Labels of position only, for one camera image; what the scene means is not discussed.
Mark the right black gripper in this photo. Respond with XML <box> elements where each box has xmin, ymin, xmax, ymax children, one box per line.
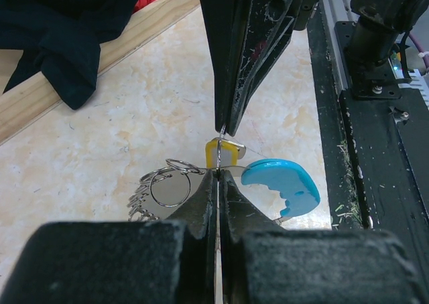
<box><xmin>200</xmin><ymin>0</ymin><xmax>319</xmax><ymax>135</ymax></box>

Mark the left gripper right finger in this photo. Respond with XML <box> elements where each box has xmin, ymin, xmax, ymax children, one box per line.
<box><xmin>219</xmin><ymin>171</ymin><xmax>428</xmax><ymax>303</ymax></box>

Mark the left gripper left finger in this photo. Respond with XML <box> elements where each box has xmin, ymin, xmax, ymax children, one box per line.
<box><xmin>1</xmin><ymin>171</ymin><xmax>217</xmax><ymax>303</ymax></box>

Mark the yellow key tag with key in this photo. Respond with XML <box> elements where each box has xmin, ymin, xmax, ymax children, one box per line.
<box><xmin>205</xmin><ymin>133</ymin><xmax>247</xmax><ymax>168</ymax></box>

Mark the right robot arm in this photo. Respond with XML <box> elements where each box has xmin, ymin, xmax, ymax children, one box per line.
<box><xmin>200</xmin><ymin>0</ymin><xmax>428</xmax><ymax>135</ymax></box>

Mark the dark navy garment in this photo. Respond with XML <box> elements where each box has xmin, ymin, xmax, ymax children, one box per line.
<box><xmin>1</xmin><ymin>0</ymin><xmax>137</xmax><ymax>110</ymax></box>

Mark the wooden clothes rack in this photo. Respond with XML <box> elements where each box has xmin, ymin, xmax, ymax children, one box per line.
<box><xmin>1</xmin><ymin>0</ymin><xmax>199</xmax><ymax>141</ymax></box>

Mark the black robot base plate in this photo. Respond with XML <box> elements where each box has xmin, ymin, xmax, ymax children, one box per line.
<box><xmin>307</xmin><ymin>0</ymin><xmax>428</xmax><ymax>277</ymax></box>

